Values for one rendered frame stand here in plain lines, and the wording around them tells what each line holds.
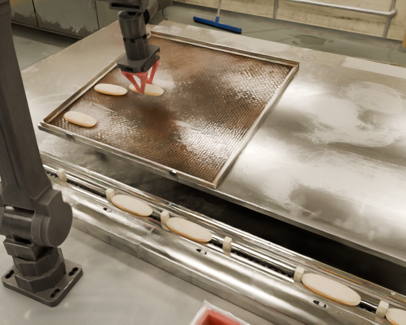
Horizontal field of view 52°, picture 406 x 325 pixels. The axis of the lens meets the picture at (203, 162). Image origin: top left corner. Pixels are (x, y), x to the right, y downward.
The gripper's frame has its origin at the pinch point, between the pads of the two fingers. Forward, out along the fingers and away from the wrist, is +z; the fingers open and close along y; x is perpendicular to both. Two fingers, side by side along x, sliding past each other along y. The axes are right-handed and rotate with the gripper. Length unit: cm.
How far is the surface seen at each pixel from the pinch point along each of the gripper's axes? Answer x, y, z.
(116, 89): -9.7, -0.3, 3.3
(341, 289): 58, 34, 6
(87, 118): -9.8, 13.1, 3.5
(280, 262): 46, 32, 7
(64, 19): -205, -178, 94
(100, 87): -14.5, 0.4, 3.4
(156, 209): 18.9, 29.5, 7.1
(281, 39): -46, -288, 144
